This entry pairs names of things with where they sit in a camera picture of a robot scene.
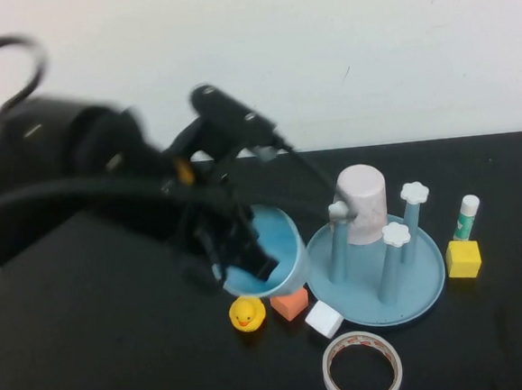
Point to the light blue marbled cup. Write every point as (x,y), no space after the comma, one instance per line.
(280,236)

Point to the pink marbled cup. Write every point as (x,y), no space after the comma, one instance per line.
(364,187)

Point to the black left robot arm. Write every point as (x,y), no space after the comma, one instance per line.
(22,150)

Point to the blue cup stand with pegs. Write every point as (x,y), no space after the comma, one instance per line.
(364,295)

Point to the white double-sided tape roll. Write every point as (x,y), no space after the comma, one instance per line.
(335,388)

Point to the white foam cube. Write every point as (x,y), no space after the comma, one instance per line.
(323,320)

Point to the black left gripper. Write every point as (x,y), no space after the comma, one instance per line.
(205,181)

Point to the orange foam cube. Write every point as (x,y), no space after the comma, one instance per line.
(292,307)

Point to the yellow rubber duck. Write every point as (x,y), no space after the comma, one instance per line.
(247,315)

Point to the yellow cube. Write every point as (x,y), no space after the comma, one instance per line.
(463,260)

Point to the white green glue stick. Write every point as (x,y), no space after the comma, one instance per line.
(467,224)

